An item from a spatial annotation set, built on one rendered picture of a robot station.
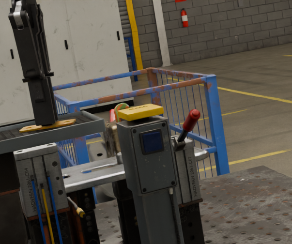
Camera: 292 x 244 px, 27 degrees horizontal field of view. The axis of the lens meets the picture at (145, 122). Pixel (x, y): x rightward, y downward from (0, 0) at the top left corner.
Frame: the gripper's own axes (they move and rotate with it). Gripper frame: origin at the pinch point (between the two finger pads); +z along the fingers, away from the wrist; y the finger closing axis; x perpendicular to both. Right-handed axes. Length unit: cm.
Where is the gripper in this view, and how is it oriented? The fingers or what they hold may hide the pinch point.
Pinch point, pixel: (43, 100)
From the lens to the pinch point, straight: 94.7
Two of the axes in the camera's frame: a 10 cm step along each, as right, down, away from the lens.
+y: 0.3, -1.7, 9.8
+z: 1.6, 9.7, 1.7
